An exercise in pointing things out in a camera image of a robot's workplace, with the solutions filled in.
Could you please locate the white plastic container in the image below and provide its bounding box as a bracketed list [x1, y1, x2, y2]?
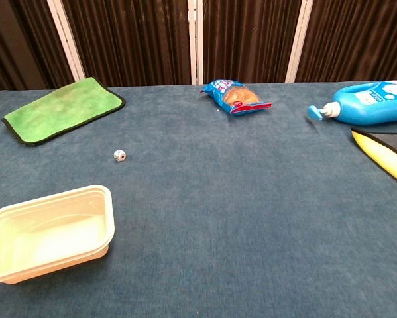
[0, 184, 115, 288]

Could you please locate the blue table cloth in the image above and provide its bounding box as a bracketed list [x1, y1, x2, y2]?
[0, 80, 397, 318]

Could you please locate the blue snack bag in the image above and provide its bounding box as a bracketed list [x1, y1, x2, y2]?
[199, 79, 273, 117]

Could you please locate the brown folding screen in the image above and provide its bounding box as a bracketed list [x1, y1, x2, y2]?
[0, 0, 397, 95]

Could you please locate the green microfiber cloth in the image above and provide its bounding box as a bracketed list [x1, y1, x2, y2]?
[1, 76, 126, 145]

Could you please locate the blue pump bottle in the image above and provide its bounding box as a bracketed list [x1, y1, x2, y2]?
[307, 80, 397, 126]

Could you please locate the yellow and black cloth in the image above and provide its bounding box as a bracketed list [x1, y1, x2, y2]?
[351, 127, 397, 191]

